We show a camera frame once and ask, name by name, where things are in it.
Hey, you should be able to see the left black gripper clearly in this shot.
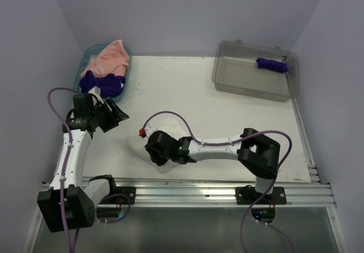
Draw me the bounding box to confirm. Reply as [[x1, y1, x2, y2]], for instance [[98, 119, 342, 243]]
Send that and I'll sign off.
[[90, 97, 129, 132]]

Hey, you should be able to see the white towel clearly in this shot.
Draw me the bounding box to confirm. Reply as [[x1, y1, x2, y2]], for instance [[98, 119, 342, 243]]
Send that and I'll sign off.
[[126, 117, 187, 173]]

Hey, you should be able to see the purple towel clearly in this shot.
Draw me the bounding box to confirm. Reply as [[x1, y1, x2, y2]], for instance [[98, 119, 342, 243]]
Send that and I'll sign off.
[[256, 57, 288, 73], [79, 70, 126, 98]]

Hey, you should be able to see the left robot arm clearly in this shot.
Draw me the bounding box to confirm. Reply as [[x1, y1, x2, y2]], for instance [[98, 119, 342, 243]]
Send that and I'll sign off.
[[37, 93, 129, 233]]

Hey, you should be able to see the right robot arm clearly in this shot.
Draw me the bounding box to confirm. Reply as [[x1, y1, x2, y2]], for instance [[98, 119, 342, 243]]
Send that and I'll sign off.
[[145, 128, 280, 203]]

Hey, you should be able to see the pink towel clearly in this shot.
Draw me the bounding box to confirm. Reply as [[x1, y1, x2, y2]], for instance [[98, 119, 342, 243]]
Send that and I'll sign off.
[[80, 39, 130, 78]]

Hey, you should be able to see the blue plastic bin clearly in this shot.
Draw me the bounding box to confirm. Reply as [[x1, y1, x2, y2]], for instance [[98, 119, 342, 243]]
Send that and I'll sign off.
[[74, 40, 132, 102]]

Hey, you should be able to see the grey transparent plastic bin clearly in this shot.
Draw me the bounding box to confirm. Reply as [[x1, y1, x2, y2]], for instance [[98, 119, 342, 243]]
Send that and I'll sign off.
[[212, 41, 299, 102]]

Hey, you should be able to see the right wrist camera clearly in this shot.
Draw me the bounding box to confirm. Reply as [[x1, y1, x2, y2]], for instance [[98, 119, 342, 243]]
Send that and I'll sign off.
[[139, 125, 157, 138]]

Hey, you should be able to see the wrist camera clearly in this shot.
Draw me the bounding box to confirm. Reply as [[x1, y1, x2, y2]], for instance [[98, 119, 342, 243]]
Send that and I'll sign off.
[[139, 125, 157, 138], [88, 86, 101, 96]]

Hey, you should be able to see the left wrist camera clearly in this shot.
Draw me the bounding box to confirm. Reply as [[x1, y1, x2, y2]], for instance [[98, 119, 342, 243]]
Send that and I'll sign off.
[[88, 86, 101, 96]]

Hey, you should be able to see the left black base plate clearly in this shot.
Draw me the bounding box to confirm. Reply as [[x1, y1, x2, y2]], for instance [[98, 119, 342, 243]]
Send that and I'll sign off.
[[100, 186, 137, 208]]

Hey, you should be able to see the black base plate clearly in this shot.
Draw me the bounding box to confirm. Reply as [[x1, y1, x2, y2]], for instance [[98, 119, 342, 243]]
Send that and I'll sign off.
[[100, 186, 137, 208], [235, 185, 287, 205]]

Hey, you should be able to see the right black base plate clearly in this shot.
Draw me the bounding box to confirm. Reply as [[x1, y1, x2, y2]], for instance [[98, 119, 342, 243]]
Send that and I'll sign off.
[[235, 185, 287, 205]]

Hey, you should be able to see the aluminium mounting rail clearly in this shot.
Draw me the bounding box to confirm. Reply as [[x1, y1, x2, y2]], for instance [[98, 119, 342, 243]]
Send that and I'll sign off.
[[116, 179, 336, 208]]

